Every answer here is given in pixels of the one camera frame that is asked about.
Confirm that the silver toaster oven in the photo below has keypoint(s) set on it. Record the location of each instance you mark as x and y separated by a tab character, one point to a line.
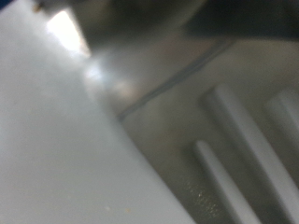
46	140

